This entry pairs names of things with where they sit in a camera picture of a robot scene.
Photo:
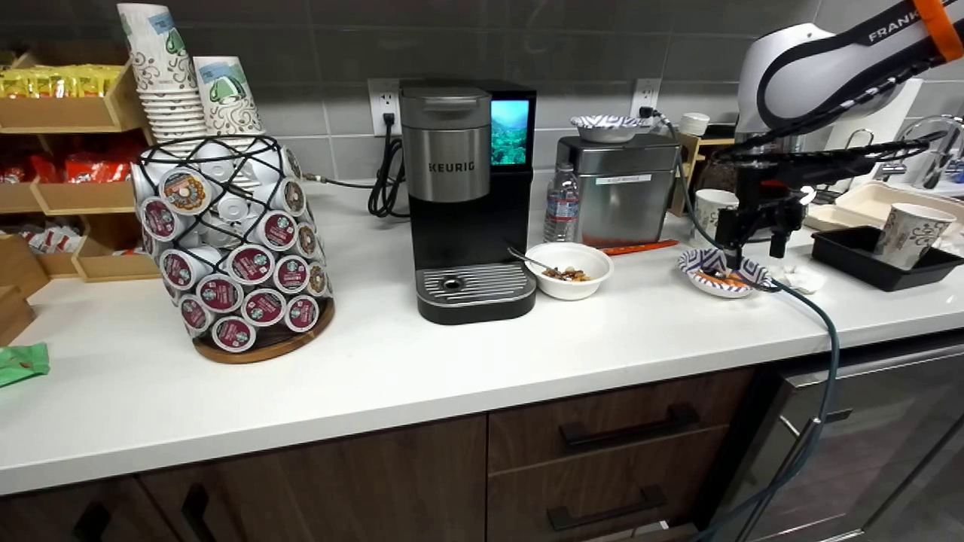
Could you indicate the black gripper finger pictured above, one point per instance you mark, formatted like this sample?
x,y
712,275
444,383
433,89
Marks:
x,y
731,242
780,229

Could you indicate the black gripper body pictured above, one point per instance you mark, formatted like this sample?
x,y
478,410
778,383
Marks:
x,y
764,183

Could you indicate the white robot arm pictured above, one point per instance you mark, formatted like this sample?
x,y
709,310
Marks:
x,y
794,62

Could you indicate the blue patterned bowl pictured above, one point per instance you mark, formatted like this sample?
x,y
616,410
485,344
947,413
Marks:
x,y
724,290

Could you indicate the white bowl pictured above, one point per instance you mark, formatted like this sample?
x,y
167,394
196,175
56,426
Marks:
x,y
589,286

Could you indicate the small patterned bowl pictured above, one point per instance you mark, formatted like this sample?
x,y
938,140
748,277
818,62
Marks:
x,y
607,127

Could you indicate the patterned paper cup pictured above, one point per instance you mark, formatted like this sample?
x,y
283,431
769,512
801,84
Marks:
x,y
705,204
907,237

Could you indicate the white crumpled napkin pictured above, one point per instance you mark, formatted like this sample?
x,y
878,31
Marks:
x,y
799,277

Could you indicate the black tray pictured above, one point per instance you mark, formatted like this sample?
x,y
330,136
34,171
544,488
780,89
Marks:
x,y
854,262

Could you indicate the small white cup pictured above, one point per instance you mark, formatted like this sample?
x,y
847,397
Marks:
x,y
695,123

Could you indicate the orange stick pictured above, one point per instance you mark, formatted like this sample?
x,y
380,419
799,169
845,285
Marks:
x,y
632,249

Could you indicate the white takeout container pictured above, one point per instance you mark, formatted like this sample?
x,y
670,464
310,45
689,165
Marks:
x,y
874,198

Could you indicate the silver countertop appliance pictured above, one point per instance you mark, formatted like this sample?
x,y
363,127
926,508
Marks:
x,y
620,198

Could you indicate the white paper towel roll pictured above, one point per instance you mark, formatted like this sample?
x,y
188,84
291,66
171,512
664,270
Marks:
x,y
894,112

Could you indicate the brown snack pieces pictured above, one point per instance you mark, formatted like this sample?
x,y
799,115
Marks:
x,y
568,273

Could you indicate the clear water bottle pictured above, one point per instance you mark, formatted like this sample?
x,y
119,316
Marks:
x,y
561,212

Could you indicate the silver faucet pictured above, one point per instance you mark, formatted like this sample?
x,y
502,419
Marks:
x,y
951,151

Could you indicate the dark wood upper drawer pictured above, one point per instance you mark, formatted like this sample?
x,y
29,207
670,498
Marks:
x,y
602,394

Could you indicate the dark wood drawer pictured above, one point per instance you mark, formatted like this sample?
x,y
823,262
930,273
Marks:
x,y
695,491
602,394

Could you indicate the dark dishwasher front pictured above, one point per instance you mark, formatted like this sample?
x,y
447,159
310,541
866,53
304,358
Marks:
x,y
883,440

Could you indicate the dark wood lower drawer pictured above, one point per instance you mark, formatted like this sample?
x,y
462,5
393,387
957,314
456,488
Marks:
x,y
695,491

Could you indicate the black silver coffee maker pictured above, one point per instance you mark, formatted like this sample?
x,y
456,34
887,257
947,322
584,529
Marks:
x,y
454,159

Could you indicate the dark wood cabinet door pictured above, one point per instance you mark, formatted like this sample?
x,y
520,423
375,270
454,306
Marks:
x,y
333,481

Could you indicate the short paper cup stack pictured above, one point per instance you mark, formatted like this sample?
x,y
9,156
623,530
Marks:
x,y
226,95

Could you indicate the tall paper cup stack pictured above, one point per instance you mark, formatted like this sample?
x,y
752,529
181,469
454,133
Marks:
x,y
161,70

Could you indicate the red snack packets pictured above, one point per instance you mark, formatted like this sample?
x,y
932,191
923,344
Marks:
x,y
86,165

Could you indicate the wooden snack shelf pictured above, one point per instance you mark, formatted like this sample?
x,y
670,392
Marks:
x,y
71,115

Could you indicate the yellow snack packets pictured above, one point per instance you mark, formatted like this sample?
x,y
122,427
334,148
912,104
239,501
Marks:
x,y
60,78

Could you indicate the green packet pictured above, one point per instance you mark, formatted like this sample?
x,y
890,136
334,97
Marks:
x,y
19,363

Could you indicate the white wall outlet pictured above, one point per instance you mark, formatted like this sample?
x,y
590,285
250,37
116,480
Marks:
x,y
645,92
383,97

